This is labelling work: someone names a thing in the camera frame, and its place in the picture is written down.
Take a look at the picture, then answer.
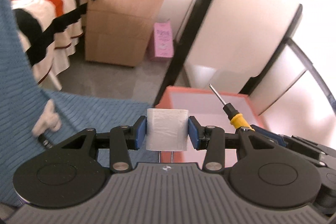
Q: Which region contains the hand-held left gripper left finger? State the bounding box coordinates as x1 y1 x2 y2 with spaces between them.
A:
54 116 147 173

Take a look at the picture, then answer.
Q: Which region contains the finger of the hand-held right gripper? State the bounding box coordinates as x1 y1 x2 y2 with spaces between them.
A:
251 124 288 148

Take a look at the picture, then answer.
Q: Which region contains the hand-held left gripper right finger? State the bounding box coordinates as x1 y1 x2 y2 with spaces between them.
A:
188 116 282 172

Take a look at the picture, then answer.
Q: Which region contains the large white charger plug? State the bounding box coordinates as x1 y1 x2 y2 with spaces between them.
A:
146 108 189 162

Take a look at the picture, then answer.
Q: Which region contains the orange cardboard box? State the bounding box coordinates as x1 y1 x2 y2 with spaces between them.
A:
152 85 271 165

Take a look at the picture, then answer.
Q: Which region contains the yellow handled screwdriver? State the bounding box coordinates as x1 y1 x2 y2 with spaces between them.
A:
209 84 255 133

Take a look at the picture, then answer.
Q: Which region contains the beige fuzzy object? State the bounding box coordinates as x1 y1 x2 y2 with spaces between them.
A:
31 99 62 136

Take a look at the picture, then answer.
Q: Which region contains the small black object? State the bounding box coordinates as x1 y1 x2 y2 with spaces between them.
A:
38 134 54 149

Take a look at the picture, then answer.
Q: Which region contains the pink carton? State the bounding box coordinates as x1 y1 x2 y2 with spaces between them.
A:
150 20 174 62

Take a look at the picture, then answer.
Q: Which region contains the wooden nightstand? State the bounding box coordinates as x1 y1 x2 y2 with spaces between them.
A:
84 0 167 67

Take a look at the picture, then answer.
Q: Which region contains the blue textured covered chair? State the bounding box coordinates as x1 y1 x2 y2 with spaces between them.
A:
0 0 158 207

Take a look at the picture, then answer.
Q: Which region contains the white black folding chair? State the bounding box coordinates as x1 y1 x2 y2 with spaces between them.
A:
155 0 336 135

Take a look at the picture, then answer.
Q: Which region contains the bed with striped blanket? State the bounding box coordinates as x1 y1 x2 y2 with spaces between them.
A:
7 0 93 86

